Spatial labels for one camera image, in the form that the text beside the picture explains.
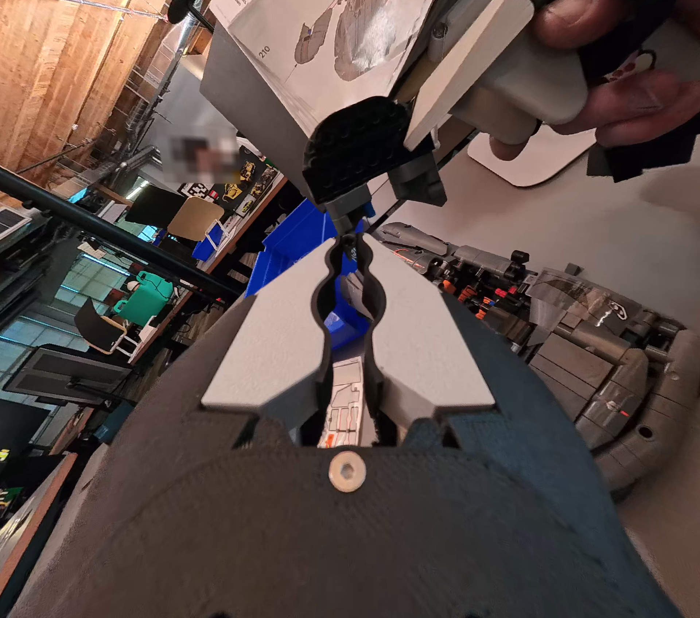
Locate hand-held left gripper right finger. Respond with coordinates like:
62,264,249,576
361,234,496,446

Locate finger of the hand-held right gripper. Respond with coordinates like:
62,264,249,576
402,0,537,154

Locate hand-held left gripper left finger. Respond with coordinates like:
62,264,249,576
201,237,335,446

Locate lego sticker sheet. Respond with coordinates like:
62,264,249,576
317,354,367,449

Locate dark grey lego assembly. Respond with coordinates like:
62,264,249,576
301,96,449,261

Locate grey lego car model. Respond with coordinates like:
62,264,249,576
376,220,700,499

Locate person's right hand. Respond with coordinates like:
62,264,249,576
488,0,700,163

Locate white book stand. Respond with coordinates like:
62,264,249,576
393,0,598,189

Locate blue plastic bin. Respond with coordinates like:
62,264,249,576
244,198,379,352

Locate small blue bin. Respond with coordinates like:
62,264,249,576
190,220,234,261

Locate green container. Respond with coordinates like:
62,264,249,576
113,269,176,327

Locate chair with wooden back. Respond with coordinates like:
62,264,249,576
73,297,139,357
125,185,226,248

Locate black box with yellow vehicle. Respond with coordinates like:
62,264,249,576
218,158,275,217

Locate dark grey divider panel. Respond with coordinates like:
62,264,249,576
198,20,319,194

